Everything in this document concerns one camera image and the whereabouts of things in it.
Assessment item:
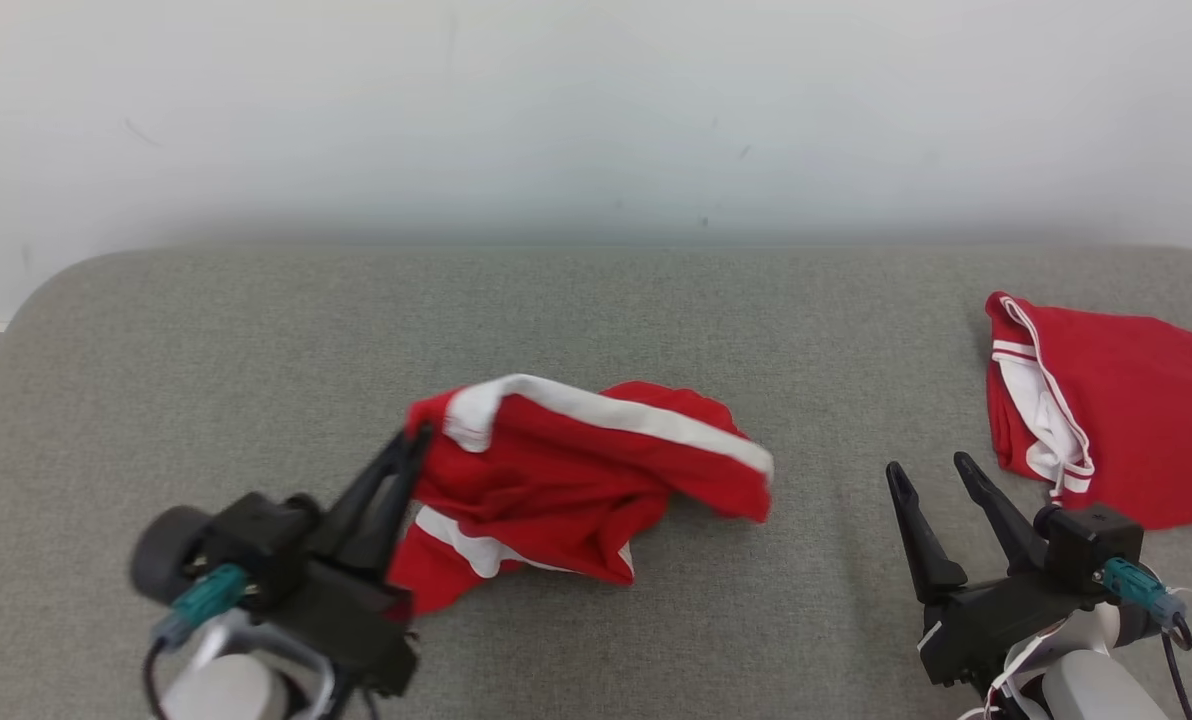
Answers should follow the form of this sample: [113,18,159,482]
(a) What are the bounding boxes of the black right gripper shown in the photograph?
[884,451,1109,689]

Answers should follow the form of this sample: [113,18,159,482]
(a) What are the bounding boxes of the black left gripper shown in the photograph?
[254,422,436,698]

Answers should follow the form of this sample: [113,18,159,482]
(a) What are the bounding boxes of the red shorts with white bands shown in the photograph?
[384,372,776,618]

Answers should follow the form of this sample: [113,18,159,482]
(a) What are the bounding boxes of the red basketball jersey number 23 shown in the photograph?
[983,290,1192,532]

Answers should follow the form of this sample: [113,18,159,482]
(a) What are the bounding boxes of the thin white red wire bundle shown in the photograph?
[954,622,1059,720]

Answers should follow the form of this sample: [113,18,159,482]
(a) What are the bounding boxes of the teal right camera cable connector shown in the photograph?
[1095,556,1189,628]

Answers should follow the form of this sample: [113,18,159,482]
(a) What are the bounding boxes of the teal camera cable connector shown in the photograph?
[1095,556,1189,628]
[154,562,254,648]

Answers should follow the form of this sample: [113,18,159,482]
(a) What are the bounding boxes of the teal left camera cable connector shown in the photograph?
[154,562,254,648]

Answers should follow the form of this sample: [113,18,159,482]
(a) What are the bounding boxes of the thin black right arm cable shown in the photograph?
[1159,618,1192,720]

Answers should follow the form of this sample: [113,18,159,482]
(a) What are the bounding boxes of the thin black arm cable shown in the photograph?
[1159,618,1192,720]
[140,638,175,720]

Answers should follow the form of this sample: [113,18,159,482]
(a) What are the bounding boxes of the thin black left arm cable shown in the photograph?
[140,638,175,720]

